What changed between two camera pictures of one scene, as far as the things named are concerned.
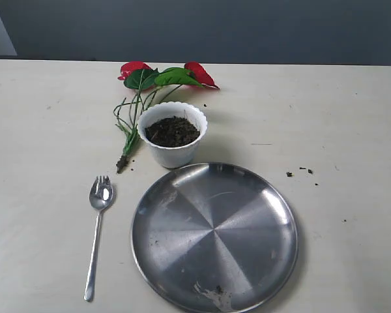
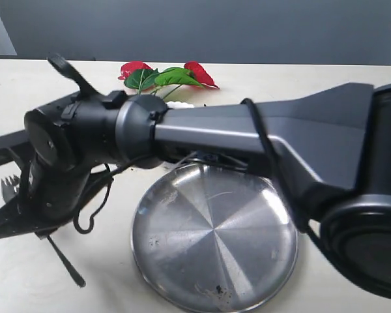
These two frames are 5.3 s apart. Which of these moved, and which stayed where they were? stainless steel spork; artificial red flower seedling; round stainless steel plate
Moved: stainless steel spork
Stayed: round stainless steel plate; artificial red flower seedling
